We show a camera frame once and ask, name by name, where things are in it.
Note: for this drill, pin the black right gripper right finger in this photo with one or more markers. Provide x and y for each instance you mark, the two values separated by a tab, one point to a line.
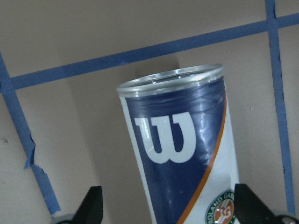
249	209

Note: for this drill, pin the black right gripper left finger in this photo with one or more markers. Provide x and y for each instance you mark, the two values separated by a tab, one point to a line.
91	208

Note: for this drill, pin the clear tennis ball can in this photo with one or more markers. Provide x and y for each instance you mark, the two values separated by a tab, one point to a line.
180	128

